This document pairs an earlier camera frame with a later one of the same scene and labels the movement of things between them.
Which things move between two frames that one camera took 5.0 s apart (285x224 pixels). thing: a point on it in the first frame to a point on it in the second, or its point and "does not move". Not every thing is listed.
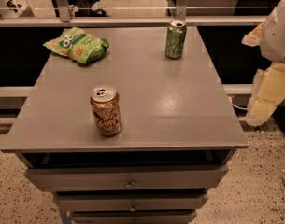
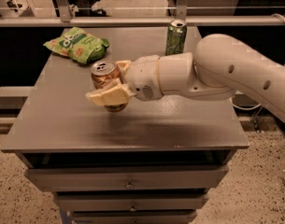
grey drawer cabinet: [178, 133] does not move
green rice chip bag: [79, 46] does not move
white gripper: [277, 36] to [142, 77]
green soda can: [176, 38] does not move
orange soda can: [106, 108] to [106, 72]
